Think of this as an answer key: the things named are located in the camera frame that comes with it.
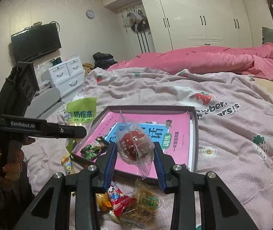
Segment yellow panda snack bar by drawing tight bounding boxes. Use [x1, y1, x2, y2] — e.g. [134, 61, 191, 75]
[61, 153, 75, 176]

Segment orange cake packet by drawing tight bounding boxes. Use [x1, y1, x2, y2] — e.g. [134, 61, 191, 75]
[96, 193, 113, 213]

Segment red cartoon snack bar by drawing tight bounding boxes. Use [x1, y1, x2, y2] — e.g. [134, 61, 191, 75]
[107, 181, 136, 218]

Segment light green snack bag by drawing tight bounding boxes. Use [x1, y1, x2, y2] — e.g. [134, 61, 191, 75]
[64, 96, 98, 149]

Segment clear green pastry packet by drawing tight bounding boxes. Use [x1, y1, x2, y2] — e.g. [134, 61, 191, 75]
[120, 179, 164, 229]

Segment dark green pea snack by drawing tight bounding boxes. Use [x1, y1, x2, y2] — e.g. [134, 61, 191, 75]
[80, 137, 109, 160]

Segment red ball candy bag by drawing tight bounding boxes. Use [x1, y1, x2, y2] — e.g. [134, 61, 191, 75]
[116, 113, 155, 180]

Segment person left hand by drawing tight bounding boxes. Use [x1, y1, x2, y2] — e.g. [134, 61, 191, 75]
[0, 137, 36, 187]

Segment white drawer cabinet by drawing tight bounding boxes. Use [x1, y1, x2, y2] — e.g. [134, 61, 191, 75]
[42, 56, 85, 97]

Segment pink strawberry bed sheet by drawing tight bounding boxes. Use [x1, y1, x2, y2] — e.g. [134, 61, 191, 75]
[23, 68, 273, 229]

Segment black clothes pile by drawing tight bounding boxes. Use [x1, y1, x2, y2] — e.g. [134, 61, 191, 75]
[93, 52, 117, 70]

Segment pink blue workbook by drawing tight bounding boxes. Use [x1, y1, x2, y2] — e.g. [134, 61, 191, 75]
[75, 111, 195, 180]

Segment dark shallow box tray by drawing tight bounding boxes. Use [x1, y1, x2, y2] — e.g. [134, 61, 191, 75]
[70, 105, 199, 180]

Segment pink quilt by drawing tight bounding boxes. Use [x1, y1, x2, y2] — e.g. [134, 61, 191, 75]
[108, 43, 273, 81]

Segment hanging bags on hooks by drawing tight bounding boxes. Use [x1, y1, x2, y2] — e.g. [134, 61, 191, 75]
[123, 9, 150, 33]

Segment cream wardrobe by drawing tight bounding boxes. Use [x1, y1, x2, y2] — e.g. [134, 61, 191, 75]
[102, 0, 252, 53]

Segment wall television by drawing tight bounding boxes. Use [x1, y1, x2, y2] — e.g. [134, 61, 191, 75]
[11, 23, 61, 62]

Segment round wall clock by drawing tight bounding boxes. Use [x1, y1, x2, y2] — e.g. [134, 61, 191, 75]
[86, 10, 95, 19]

